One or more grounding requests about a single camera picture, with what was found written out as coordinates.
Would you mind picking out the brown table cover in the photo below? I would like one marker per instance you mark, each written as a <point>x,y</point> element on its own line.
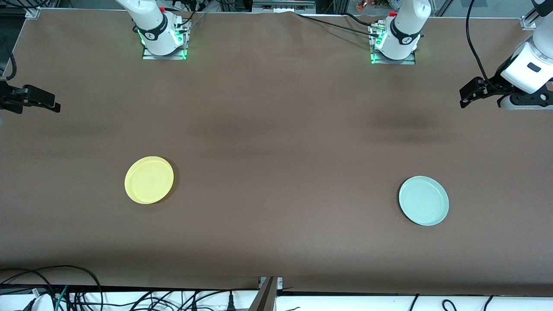
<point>276,224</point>

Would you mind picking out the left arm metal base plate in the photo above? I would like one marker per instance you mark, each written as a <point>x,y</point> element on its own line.
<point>406,61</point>

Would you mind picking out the orange object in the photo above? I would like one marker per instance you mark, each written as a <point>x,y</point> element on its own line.
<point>363,5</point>

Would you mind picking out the light green plate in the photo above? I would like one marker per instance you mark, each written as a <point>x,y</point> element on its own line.
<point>423,201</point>

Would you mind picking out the yellow plate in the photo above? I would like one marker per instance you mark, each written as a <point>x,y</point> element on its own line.
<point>149,180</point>

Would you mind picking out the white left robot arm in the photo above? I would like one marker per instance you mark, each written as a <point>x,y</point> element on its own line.
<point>406,26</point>

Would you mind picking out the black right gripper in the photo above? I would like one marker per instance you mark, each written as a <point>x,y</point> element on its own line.
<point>7,97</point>

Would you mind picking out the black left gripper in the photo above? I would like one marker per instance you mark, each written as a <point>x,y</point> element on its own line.
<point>495,83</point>

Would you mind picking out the aluminium corner bracket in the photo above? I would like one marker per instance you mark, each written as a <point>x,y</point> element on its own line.
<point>33,13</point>
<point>528,22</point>

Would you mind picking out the aluminium frame post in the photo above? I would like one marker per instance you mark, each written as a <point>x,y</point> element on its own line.
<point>263,298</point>

